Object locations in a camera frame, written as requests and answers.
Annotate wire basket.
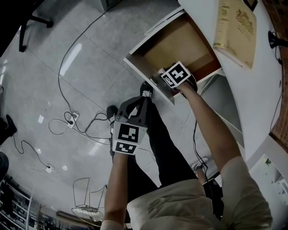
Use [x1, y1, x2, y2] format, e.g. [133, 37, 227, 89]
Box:
[71, 177, 107, 226]

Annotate person's shoe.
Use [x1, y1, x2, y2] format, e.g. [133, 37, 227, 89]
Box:
[139, 82, 154, 99]
[0, 114, 18, 146]
[106, 105, 119, 119]

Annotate cream hardcover book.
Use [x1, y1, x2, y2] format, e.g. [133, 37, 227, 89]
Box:
[212, 0, 258, 70]

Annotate black mesh office chair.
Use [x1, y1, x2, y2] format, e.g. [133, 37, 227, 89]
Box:
[18, 0, 54, 53]

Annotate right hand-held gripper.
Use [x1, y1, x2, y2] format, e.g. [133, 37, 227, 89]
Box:
[160, 61, 199, 92]

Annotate white storage shelf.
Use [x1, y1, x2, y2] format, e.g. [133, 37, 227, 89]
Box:
[0, 174, 33, 230]

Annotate white power strip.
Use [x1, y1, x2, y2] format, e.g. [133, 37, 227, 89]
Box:
[67, 111, 80, 129]

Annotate white desk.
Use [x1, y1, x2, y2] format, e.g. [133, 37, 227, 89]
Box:
[177, 0, 288, 164]

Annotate person's right shoe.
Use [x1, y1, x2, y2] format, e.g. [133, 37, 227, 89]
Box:
[139, 82, 154, 99]

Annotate person's light shirt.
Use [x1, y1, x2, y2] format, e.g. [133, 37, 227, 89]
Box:
[100, 156, 273, 230]

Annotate black lamp cable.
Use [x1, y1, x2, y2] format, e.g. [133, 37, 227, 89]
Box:
[269, 48, 284, 135]

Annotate person's left shoe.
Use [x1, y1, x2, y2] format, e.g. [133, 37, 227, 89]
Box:
[106, 105, 119, 119]

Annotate person's right forearm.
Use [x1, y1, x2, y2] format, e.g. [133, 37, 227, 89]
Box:
[177, 86, 246, 173]

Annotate person's dark trousers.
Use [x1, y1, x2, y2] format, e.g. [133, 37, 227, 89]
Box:
[109, 97, 200, 225]

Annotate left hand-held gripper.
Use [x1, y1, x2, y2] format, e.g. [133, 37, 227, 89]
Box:
[112, 96, 151, 156]

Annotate white bookshelf cabinet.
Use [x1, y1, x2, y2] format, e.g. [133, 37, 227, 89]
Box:
[245, 134, 288, 203]

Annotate long black floor cable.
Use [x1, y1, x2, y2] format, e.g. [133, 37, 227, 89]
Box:
[58, 0, 124, 117]

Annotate person's left forearm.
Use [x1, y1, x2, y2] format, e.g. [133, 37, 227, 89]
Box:
[103, 154, 131, 223]

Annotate black router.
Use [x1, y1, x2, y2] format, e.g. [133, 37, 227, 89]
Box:
[202, 177, 225, 222]

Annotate looped black floor cable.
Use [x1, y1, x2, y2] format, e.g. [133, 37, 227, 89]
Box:
[48, 111, 113, 146]

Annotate white wooden drawer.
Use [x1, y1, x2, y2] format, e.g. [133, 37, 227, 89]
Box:
[123, 6, 223, 106]

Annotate small black frame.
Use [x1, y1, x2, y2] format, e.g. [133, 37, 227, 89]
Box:
[242, 0, 259, 12]

